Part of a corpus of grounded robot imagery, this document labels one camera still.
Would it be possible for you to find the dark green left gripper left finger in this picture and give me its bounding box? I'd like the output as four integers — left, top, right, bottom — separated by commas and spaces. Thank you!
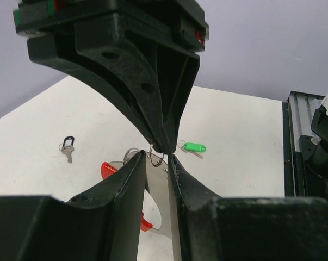
0, 151, 146, 260

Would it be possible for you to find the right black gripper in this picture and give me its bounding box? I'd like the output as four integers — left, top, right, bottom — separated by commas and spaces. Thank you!
13, 1, 209, 154

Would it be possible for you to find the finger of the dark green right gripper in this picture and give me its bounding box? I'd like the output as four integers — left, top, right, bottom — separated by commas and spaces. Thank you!
152, 44, 200, 152

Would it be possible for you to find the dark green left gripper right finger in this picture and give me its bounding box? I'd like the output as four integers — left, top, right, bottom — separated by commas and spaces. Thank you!
168, 154, 328, 260

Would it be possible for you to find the red-handled metal keyring holder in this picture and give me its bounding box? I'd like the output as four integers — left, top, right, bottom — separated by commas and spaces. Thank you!
100, 141, 178, 261

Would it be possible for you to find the key with green tag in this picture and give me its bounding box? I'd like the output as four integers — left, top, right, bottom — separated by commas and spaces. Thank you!
177, 140, 207, 159

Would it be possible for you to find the key with small black tag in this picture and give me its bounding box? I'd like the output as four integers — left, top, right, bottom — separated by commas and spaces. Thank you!
59, 136, 75, 164

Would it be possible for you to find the aluminium frame rail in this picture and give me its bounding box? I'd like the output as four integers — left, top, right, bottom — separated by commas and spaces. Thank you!
282, 91, 325, 198

